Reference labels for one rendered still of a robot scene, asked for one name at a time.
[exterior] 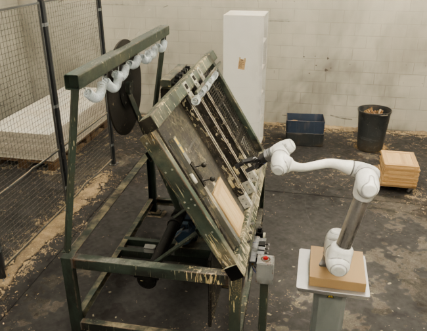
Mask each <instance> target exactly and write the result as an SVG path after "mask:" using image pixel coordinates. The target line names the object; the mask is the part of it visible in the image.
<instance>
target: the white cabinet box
mask: <svg viewBox="0 0 427 331"><path fill-rule="evenodd" d="M268 14H269V11H229V12H227V13H226V14H224V15H223V78H224V80H225V81H226V83H227V85H228V86H229V89H230V90H231V92H232V94H233V95H234V97H235V99H236V101H237V102H238V104H239V106H240V108H241V109H242V111H243V113H244V115H245V116H246V118H247V120H248V122H249V123H250V125H251V127H252V129H253V130H254V133H255V134H256V136H257V138H258V139H259V141H260V143H261V142H262V139H263V121H264V106H265V75H266V60H267V29H268Z"/></svg>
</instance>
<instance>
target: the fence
mask: <svg viewBox="0 0 427 331"><path fill-rule="evenodd" d="M175 138H176V136H174V137H172V138H171V139H170V140H169V142H170V143H171V145H172V147H173V148H174V150H175V151H176V153H177V155H178V156H179V158H180V159H181V161H182V163H183V164H184V166H185V167H186V169H187V171H188V172H189V173H190V174H191V173H193V175H194V176H195V178H196V180H197V181H198V182H197V184H196V185H197V187H198V188H199V189H200V191H201V193H202V194H203V196H205V195H208V197H209V199H210V200H211V202H212V203H211V205H210V207H211V209H212V210H213V212H214V213H215V215H216V217H217V218H218V219H219V222H220V223H221V224H222V226H223V228H224V229H225V231H226V233H227V234H228V235H229V238H230V239H231V240H232V242H233V244H234V245H235V246H239V245H240V239H239V238H238V236H237V235H236V233H235V231H234V230H233V228H232V226H231V225H230V223H229V222H228V220H227V218H226V217H225V215H224V214H223V212H222V211H221V209H220V207H219V206H218V204H217V202H216V201H215V199H214V198H213V196H212V194H211V192H210V191H209V190H208V188H207V186H205V187H204V186H203V185H202V183H201V182H200V180H199V178H198V177H197V175H196V173H195V172H194V170H193V169H192V167H191V165H190V163H191V161H190V159H189V157H188V156H187V154H186V152H185V151H184V153H183V152H182V150H181V149H180V146H181V145H180V143H179V144H177V142H176V141H175ZM176 139H177V138H176ZM177 141H178V140H177ZM181 148H183V147H181Z"/></svg>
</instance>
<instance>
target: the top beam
mask: <svg viewBox="0 0 427 331"><path fill-rule="evenodd" d="M216 59H217V56H216V54H215V53H214V50H211V51H209V52H208V53H206V54H205V55H204V56H203V57H202V58H201V59H200V60H199V61H198V62H197V63H196V64H195V65H194V66H193V67H192V68H191V69H190V70H189V71H188V72H187V73H186V74H185V75H184V76H183V77H182V78H181V79H180V80H179V81H178V82H177V83H176V84H175V85H174V86H173V87H172V88H171V89H170V90H169V91H168V92H167V93H166V94H165V95H164V96H163V97H162V98H161V99H160V100H159V101H158V102H157V103H156V104H155V105H154V106H153V107H152V108H151V109H150V110H149V111H148V112H147V113H146V114H145V115H144V117H143V118H142V119H141V120H140V121H139V124H140V125H141V127H142V128H143V130H144V132H145V133H146V134H149V133H151V132H153V131H155V130H157V129H158V128H159V127H160V126H161V125H162V124H163V123H164V121H165V120H166V119H167V118H168V116H169V115H170V114H171V113H172V112H173V111H174V109H175V108H176V107H177V106H178V104H179V103H180V102H181V101H182V100H183V99H184V98H185V96H186V95H187V92H186V91H185V89H184V87H183V86H182V83H183V82H184V81H186V82H187V84H188V86H189V88H190V89H192V88H193V87H194V82H193V81H192V79H191V77H190V75H191V74H192V73H193V74H194V76H195V77H196V79H197V81H198V80H199V79H200V76H199V74H198V72H197V71H196V69H197V68H198V66H199V68H200V69H201V71H202V73H203V74H204V73H205V72H206V71H207V70H208V68H209V67H210V66H211V65H212V64H213V63H214V61H215V60H216Z"/></svg>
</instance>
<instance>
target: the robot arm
mask: <svg viewBox="0 0 427 331"><path fill-rule="evenodd" d="M295 149H296V146H295V144H294V141H293V140H291V139H285V140H283V141H280V142H278V143H276V144H274V145H273V146H272V147H270V148H268V149H266V150H264V152H262V153H261V154H259V156H258V157H256V156H253V157H250V158H245V159H243V160H242V161H241V162H239V163H237V164H235V168H236V169H237V168H239V167H241V166H243V165H244V164H250V163H253V164H254V163H256V164H255V165H253V166H251V167H249V168H247V169H246V172H247V173H248V172H250V171H252V170H255V169H256V170H257V169H259V168H260V167H261V166H263V165H264V164H266V163H267V162H271V170H272V172H273V173H274V174H275V175H283V174H285V173H289V172H291V171H298V172H304V171H313V170H317V169H324V168H332V169H337V170H338V171H341V172H343V173H345V174H347V175H350V176H352V177H355V182H354V187H353V200H352V202H351V205H350V207H349V210H348V213H347V215H346V218H345V221H344V224H343V226H342V228H341V229H340V228H333V229H330V230H329V231H328V232H327V234H326V236H325V243H324V252H323V256H322V259H321V262H320V263H319V266H320V267H326V268H327V269H328V271H329V272H330V273H331V274H332V275H334V276H344V275H346V274H347V273H348V271H349V269H350V264H351V260H352V257H353V248H352V244H353V241H354V239H355V236H356V234H357V231H358V229H359V226H360V224H361V222H362V219H363V216H364V214H365V211H366V209H367V206H368V204H369V202H370V201H372V200H373V198H374V197H375V196H376V195H377V194H378V192H379V190H380V182H379V178H380V170H379V169H378V168H376V167H374V166H373V165H370V164H366V163H364V162H357V161H353V160H339V159H323V160H317V161H314V162H308V163H304V164H301V163H298V162H295V161H294V160H293V159H292V158H291V157H290V156H289V155H290V154H291V153H293V151H295Z"/></svg>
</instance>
